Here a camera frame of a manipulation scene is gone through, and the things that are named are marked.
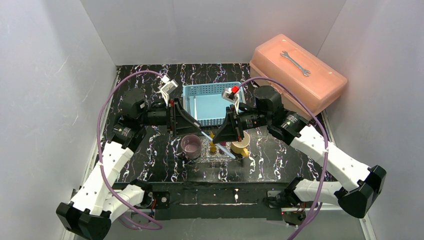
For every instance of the pink plastic toolbox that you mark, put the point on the pink plastic toolbox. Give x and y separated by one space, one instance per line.
317 91

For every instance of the yellow mug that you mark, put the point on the yellow mug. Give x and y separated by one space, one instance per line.
241 147

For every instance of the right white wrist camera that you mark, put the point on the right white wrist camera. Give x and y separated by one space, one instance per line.
231 94

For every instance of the purple mug black rim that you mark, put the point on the purple mug black rim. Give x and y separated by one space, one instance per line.
191 146

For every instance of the grey toothbrush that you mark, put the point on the grey toothbrush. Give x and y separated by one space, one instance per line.
207 129

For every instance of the silver wrench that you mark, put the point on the silver wrench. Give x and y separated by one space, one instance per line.
304 71

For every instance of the blue plastic basket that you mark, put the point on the blue plastic basket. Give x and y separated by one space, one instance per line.
204 102

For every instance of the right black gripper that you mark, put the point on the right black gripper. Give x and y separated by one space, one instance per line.
237 122

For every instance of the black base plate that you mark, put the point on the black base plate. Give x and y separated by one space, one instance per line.
222 200

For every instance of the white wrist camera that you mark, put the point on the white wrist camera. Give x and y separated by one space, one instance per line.
168 87
231 94

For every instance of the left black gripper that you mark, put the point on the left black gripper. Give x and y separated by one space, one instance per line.
173 117

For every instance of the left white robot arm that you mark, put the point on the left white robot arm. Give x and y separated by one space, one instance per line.
106 172

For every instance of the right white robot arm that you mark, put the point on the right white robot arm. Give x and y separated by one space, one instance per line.
356 186

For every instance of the aluminium rail frame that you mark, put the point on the aluminium rail frame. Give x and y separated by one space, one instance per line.
92 210

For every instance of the yellow toothpaste tube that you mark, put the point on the yellow toothpaste tube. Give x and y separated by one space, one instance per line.
212 146

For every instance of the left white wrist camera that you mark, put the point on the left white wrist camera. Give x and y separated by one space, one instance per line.
168 87

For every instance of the clear glass tray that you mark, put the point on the clear glass tray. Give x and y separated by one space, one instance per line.
206 156

